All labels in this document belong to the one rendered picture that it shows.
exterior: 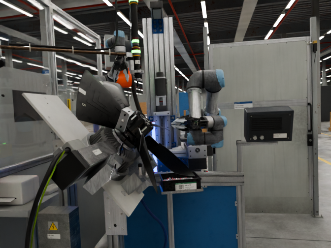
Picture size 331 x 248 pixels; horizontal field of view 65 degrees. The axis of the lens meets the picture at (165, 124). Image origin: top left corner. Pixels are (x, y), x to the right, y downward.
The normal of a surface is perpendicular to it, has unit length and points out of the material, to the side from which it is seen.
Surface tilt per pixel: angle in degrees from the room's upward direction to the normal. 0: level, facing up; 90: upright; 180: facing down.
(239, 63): 91
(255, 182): 90
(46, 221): 90
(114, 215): 90
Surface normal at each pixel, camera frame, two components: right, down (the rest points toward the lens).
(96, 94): 0.84, -0.21
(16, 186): -0.15, 0.06
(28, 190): 0.99, -0.04
